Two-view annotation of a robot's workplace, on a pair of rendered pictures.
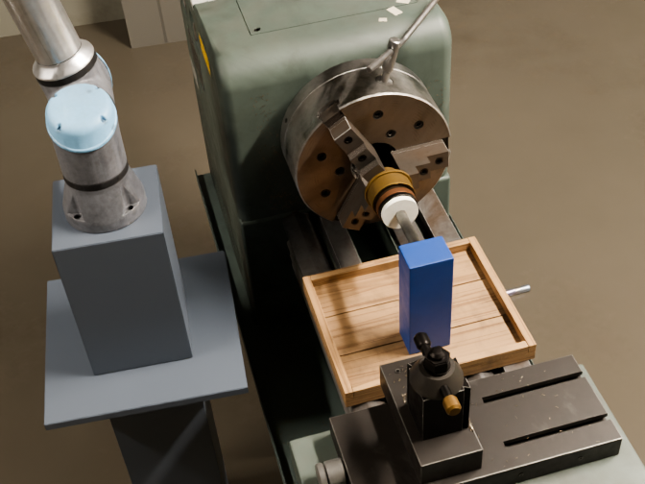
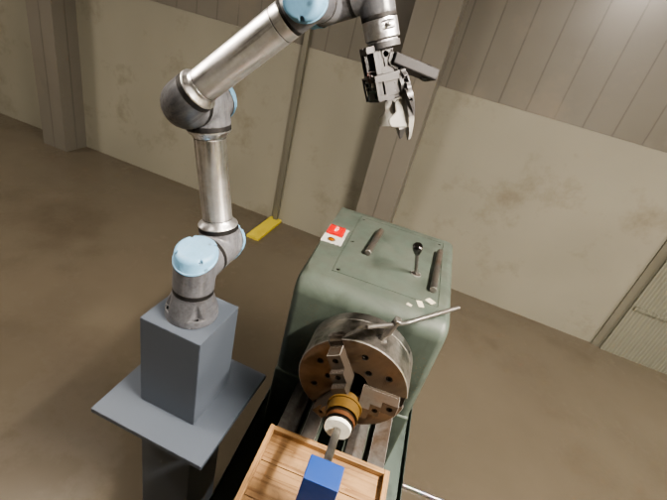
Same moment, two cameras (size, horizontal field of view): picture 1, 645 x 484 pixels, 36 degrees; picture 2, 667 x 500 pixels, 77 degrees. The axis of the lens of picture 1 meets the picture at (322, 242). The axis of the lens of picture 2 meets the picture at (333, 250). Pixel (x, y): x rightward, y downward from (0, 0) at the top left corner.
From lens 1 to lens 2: 77 cm
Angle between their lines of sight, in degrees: 21
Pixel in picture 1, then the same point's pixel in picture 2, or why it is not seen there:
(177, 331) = (190, 405)
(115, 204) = (187, 312)
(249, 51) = (323, 277)
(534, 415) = not seen: outside the picture
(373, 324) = (284, 487)
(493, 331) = not seen: outside the picture
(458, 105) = (467, 373)
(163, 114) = not seen: hidden behind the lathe
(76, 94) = (201, 242)
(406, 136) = (377, 381)
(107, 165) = (191, 289)
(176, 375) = (175, 430)
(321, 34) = (368, 291)
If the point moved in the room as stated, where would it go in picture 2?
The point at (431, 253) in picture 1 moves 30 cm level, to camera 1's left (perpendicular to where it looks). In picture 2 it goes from (327, 475) to (217, 404)
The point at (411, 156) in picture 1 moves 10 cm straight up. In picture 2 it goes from (373, 395) to (383, 369)
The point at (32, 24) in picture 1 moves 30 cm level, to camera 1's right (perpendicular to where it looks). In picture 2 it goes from (203, 193) to (294, 237)
